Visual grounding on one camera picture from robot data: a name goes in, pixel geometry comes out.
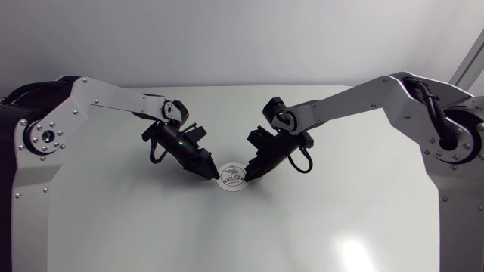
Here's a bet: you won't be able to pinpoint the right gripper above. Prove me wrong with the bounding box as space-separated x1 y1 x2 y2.
244 130 315 183

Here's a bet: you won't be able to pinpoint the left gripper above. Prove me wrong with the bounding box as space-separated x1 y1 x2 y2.
141 121 221 181

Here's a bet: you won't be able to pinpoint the round white coaster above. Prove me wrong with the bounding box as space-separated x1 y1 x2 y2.
216 162 250 193

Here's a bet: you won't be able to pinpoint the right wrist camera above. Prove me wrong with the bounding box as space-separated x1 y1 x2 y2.
247 125 274 150

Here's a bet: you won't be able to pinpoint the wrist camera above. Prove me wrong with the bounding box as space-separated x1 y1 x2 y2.
247 125 274 150
180 122 208 149

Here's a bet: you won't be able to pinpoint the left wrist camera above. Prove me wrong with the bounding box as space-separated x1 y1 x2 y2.
180 122 208 149

